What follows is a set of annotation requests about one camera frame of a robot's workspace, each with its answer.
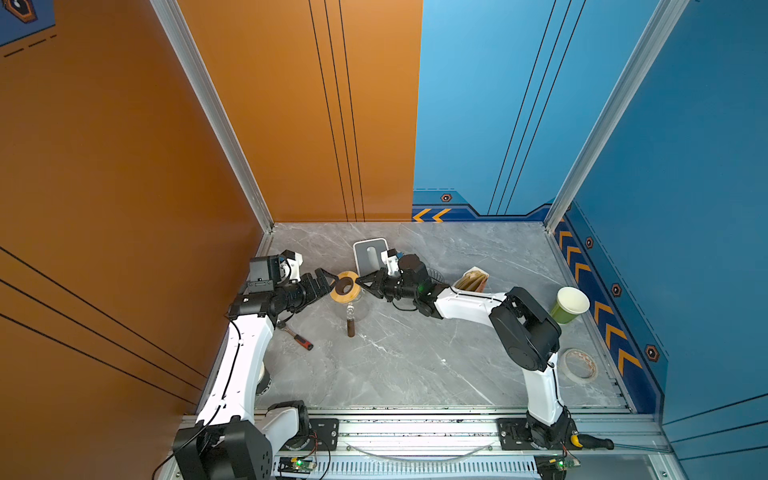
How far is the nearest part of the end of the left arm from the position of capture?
0.69 metres

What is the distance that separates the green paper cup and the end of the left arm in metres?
0.68

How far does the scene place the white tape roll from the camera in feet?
2.73

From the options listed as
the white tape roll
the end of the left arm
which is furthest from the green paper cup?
the end of the left arm

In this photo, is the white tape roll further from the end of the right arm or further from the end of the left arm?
the end of the left arm
